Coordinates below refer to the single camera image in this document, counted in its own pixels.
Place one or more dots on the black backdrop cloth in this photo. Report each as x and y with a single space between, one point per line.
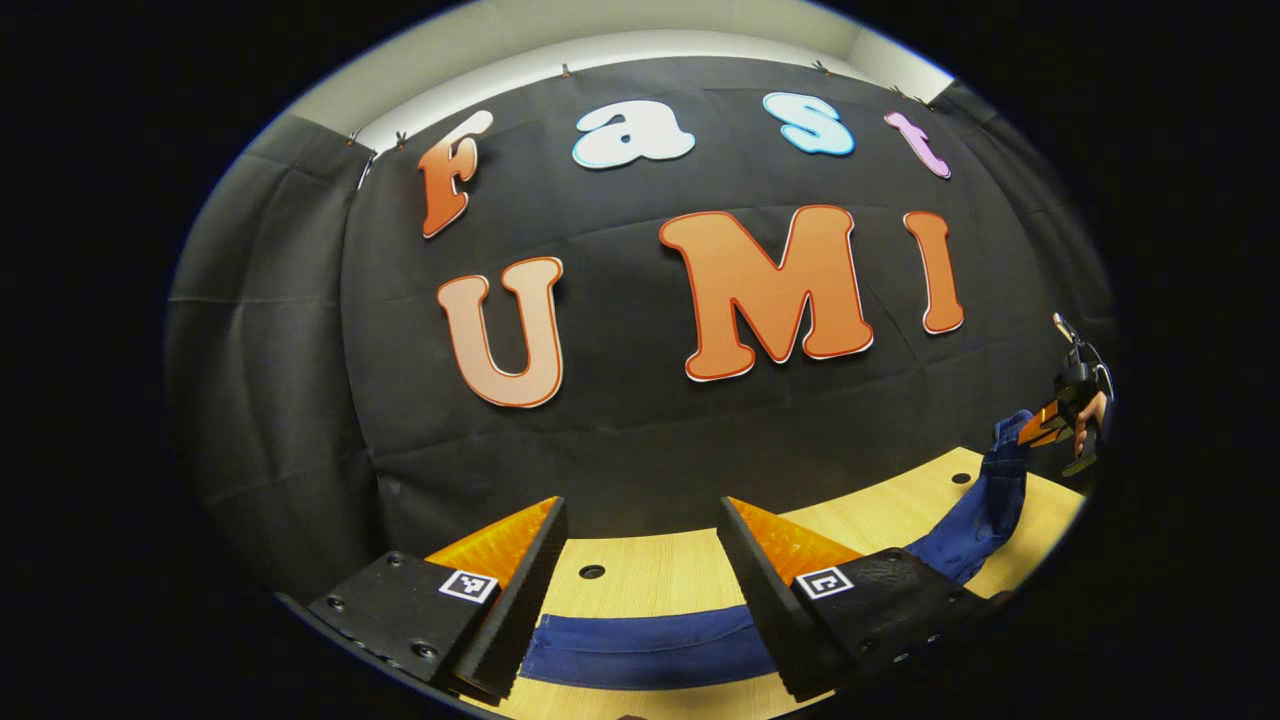
620 440

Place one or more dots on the blue jeans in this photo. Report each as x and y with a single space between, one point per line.
650 650

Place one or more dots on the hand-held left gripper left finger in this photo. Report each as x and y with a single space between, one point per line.
530 600

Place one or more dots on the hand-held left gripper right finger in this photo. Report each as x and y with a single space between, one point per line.
765 610

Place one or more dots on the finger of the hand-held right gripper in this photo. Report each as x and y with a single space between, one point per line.
1042 425

